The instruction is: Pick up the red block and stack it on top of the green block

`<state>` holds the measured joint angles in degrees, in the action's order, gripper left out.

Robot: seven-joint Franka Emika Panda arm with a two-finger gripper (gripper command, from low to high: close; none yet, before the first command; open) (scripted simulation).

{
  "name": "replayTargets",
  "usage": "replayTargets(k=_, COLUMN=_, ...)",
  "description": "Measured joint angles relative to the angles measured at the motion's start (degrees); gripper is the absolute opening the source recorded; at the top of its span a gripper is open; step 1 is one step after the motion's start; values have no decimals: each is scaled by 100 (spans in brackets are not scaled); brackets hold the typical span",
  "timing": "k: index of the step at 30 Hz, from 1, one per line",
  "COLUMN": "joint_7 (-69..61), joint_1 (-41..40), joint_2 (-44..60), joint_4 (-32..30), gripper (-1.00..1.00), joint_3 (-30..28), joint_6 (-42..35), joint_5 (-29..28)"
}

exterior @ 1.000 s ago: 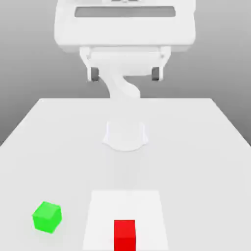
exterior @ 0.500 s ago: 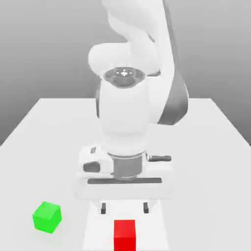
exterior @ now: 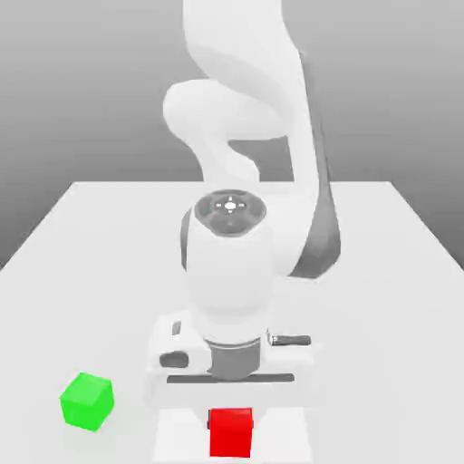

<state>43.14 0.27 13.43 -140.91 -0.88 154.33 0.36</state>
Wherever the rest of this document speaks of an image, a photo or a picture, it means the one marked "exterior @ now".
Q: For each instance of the small red cube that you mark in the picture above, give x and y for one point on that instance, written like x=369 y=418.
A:
x=230 y=435

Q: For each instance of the small green cube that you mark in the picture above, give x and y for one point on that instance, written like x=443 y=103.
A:
x=87 y=401

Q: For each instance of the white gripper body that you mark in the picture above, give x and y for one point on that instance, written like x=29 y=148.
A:
x=232 y=395

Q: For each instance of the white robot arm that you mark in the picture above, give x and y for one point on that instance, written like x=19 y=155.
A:
x=232 y=261

